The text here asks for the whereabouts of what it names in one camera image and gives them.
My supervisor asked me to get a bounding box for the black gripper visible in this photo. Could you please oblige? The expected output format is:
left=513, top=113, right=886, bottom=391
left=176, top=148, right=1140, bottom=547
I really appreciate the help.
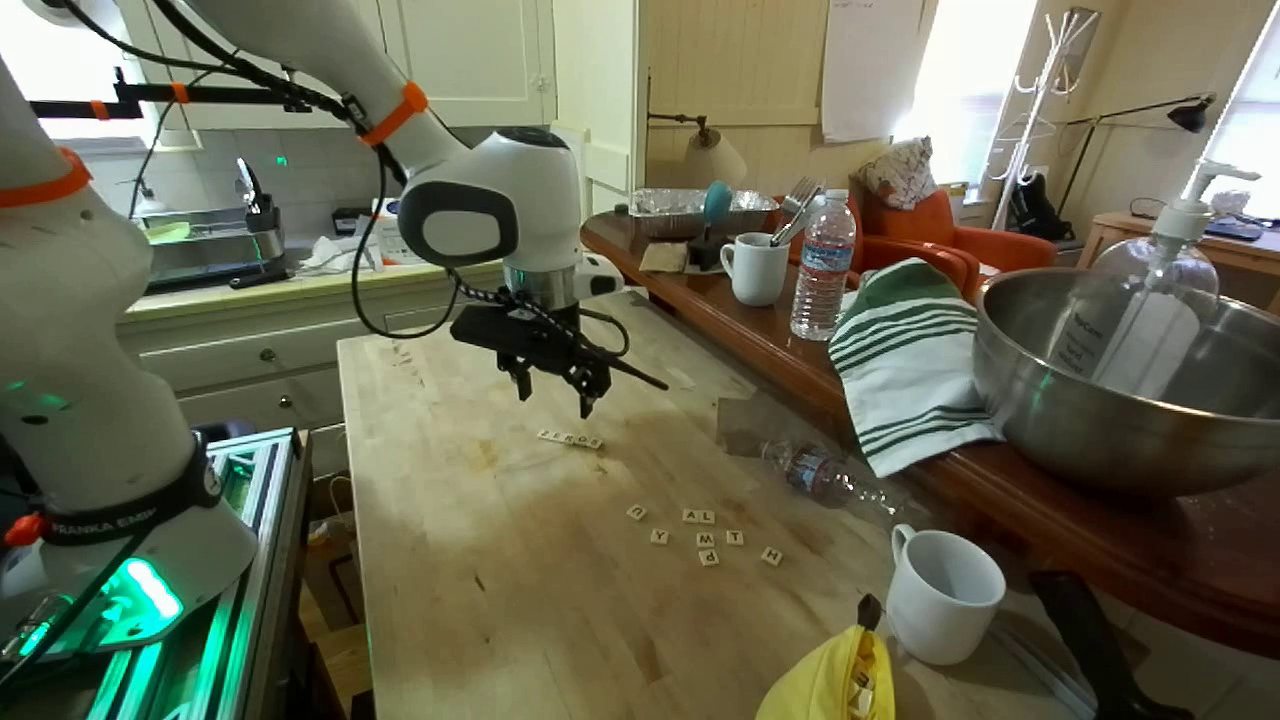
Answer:
left=500, top=298, right=630, bottom=422

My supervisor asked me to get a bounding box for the thin black rod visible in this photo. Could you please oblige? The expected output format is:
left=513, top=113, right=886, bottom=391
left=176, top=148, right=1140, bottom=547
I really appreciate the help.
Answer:
left=605, top=349, right=672, bottom=397

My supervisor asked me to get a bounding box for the tan card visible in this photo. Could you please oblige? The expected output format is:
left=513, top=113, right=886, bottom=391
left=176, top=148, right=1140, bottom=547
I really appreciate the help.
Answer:
left=637, top=234, right=693, bottom=279

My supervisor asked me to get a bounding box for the flat clear plastic bag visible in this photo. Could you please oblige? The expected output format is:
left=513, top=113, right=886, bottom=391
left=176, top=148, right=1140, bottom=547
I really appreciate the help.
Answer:
left=714, top=391, right=812, bottom=468

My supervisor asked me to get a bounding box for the white mug with utensil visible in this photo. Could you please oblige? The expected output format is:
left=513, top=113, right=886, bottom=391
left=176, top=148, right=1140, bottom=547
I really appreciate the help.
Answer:
left=716, top=229, right=791, bottom=311

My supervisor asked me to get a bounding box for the cream shade table lamp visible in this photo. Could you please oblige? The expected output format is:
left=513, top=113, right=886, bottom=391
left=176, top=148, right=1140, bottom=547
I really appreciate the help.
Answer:
left=650, top=107, right=753, bottom=190

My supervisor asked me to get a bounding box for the clear plastic water bottle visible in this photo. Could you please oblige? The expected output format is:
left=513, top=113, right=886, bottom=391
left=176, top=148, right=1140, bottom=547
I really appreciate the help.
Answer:
left=788, top=186, right=861, bottom=344

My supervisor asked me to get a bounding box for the crumpled clear plastic wrapper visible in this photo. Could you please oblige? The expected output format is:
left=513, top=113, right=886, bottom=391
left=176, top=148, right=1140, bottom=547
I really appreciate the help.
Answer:
left=767, top=438, right=928, bottom=527

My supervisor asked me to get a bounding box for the white kitchen base cabinet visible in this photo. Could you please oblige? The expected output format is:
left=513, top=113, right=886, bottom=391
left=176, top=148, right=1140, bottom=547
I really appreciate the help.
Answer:
left=113, top=256, right=466, bottom=431

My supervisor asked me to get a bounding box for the white upper cabinet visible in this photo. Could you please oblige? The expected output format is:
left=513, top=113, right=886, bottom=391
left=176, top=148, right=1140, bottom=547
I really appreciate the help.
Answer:
left=113, top=0, right=563, bottom=133

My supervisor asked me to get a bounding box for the dark faucet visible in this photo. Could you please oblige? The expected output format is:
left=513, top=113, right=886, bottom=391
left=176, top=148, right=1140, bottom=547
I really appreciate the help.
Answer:
left=232, top=156, right=292, bottom=291

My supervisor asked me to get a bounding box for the green striped white towel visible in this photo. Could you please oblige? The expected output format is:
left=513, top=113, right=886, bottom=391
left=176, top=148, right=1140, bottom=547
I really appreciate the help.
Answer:
left=823, top=256, right=1009, bottom=479

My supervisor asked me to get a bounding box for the patterned crumpled bag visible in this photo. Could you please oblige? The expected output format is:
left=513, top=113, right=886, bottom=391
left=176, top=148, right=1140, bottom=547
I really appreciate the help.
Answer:
left=857, top=133, right=945, bottom=213

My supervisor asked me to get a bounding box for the yellow banana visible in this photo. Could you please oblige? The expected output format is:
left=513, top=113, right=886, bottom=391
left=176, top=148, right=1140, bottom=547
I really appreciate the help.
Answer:
left=753, top=593, right=900, bottom=720

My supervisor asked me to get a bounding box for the green-lit metal robot stand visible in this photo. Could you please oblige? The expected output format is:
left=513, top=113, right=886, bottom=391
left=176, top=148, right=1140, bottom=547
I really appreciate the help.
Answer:
left=0, top=422, right=317, bottom=720

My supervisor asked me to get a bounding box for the black bar with orange tape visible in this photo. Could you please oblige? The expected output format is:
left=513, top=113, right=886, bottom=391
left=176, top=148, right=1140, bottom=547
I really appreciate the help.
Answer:
left=23, top=66, right=324, bottom=124

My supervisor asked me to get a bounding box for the white mug with plain rim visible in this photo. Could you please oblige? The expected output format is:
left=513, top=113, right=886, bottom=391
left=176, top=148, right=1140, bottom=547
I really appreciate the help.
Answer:
left=886, top=519, right=1011, bottom=666

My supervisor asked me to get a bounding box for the orange chair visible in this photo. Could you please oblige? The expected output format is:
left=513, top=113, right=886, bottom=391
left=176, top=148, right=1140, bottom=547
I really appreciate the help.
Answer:
left=854, top=185, right=1066, bottom=297

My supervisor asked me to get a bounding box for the black bag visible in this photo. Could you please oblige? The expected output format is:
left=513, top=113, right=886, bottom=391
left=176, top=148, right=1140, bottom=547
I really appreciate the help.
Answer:
left=1002, top=170, right=1071, bottom=242

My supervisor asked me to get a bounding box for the white coat rack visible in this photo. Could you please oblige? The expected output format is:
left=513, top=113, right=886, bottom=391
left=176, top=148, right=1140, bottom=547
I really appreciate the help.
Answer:
left=993, top=0, right=1114, bottom=233

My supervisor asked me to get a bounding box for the large steel mixing bowl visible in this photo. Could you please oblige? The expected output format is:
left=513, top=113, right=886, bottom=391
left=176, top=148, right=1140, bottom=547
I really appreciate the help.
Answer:
left=972, top=264, right=1280, bottom=498

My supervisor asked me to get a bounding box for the clear pump soap dispenser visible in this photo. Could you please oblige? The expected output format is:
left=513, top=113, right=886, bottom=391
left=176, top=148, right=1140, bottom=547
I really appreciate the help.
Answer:
left=1046, top=156, right=1265, bottom=400

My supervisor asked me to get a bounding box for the black flat tool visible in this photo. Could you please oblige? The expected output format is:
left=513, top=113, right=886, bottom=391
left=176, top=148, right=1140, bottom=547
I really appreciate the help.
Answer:
left=1024, top=569, right=1195, bottom=720

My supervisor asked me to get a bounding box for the dark wooden counter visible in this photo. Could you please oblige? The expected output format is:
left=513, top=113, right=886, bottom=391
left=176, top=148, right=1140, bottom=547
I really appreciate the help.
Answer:
left=576, top=213, right=1280, bottom=663

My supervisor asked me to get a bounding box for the black desk lamp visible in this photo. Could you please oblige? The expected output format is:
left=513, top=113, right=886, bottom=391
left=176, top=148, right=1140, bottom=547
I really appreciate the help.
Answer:
left=1056, top=91, right=1220, bottom=217

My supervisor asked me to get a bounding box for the brown wooden desk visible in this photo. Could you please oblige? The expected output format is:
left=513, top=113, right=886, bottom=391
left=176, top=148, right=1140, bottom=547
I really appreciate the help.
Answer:
left=1077, top=207, right=1280, bottom=317

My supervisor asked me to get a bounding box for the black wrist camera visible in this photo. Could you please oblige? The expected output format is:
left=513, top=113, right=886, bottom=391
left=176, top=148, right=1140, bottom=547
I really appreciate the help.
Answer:
left=450, top=298, right=520, bottom=351

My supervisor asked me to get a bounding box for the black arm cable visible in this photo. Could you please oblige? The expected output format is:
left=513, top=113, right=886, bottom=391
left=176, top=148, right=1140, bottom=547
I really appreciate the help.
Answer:
left=54, top=0, right=466, bottom=344

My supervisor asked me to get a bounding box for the white wall paper sheet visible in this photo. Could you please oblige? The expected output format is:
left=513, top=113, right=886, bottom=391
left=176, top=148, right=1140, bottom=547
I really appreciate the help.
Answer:
left=816, top=0, right=931, bottom=148

